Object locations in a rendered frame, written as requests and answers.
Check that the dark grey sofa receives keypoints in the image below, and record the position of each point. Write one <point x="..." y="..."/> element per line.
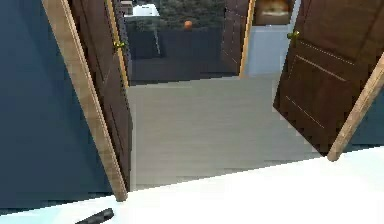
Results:
<point x="180" y="53"/>

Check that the dark brown room door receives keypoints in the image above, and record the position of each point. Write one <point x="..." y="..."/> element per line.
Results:
<point x="113" y="110"/>
<point x="233" y="36"/>
<point x="326" y="83"/>

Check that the orange ball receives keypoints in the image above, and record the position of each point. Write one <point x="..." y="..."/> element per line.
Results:
<point x="188" y="24"/>

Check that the white table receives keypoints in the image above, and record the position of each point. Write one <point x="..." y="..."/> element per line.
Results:
<point x="145" y="10"/>

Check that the brown framed picture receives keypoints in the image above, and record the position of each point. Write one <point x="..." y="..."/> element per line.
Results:
<point x="273" y="11"/>

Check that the black bar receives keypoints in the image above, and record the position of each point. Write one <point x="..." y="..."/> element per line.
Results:
<point x="97" y="216"/>

